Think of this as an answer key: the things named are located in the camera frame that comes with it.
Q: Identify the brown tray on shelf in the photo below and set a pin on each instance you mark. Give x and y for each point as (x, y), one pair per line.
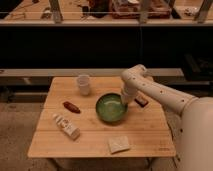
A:
(132, 8)

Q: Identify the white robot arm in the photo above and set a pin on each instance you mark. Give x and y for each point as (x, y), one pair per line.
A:
(196, 142)

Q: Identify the green ceramic bowl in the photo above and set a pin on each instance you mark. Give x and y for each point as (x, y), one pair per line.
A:
(109, 108)

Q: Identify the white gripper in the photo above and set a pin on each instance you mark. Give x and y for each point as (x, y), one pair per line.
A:
(128, 94)

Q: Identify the light wooden table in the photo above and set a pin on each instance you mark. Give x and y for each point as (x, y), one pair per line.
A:
(145, 127)

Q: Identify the dark brown rectangular bar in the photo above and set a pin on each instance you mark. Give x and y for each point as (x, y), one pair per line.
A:
(140, 100)

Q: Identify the translucent plastic cup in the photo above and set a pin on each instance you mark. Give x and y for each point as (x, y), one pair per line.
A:
(83, 83)

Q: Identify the reddish brown oblong object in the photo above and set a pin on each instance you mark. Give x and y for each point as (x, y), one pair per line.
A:
(71, 107)

